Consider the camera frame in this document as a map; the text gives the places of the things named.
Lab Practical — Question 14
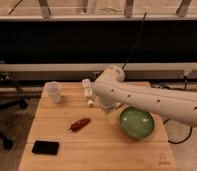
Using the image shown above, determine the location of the black office chair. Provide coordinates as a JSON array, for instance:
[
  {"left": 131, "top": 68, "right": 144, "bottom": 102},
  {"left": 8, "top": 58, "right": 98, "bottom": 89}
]
[{"left": 0, "top": 72, "right": 28, "bottom": 150}]

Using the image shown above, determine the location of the green ceramic bowl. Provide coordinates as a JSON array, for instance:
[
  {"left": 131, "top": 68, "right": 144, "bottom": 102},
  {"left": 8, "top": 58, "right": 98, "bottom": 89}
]
[{"left": 119, "top": 107, "right": 155, "bottom": 140}]

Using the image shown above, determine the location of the black cable on wall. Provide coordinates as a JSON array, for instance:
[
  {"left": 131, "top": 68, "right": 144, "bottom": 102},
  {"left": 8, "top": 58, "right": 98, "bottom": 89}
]
[{"left": 121, "top": 11, "right": 148, "bottom": 71}]

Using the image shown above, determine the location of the black cable on floor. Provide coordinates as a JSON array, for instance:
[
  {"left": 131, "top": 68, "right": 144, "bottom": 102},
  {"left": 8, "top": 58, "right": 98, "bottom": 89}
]
[{"left": 151, "top": 74, "right": 194, "bottom": 145}]

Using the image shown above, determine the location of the white baseboard heater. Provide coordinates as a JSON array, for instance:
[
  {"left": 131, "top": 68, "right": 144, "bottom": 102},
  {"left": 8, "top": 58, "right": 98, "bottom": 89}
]
[{"left": 0, "top": 62, "right": 197, "bottom": 81}]

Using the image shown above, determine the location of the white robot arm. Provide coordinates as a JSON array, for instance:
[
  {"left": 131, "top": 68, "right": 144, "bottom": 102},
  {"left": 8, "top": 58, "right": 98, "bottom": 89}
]
[{"left": 92, "top": 65, "right": 197, "bottom": 127}]

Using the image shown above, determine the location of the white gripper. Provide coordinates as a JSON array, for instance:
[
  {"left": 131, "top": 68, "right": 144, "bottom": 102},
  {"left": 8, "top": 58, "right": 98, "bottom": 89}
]
[{"left": 99, "top": 97, "right": 117, "bottom": 125}]

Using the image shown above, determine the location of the black phone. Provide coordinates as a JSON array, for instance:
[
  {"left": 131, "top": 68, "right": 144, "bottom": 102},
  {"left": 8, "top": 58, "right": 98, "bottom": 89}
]
[{"left": 32, "top": 140, "right": 59, "bottom": 155}]

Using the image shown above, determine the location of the translucent plastic cup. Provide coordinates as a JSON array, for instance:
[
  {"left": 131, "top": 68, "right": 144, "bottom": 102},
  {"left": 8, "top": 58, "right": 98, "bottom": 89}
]
[{"left": 45, "top": 81, "right": 61, "bottom": 103}]

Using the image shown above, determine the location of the white tube bottle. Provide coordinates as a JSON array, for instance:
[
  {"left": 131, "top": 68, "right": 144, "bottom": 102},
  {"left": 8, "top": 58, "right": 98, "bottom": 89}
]
[{"left": 82, "top": 79, "right": 94, "bottom": 107}]

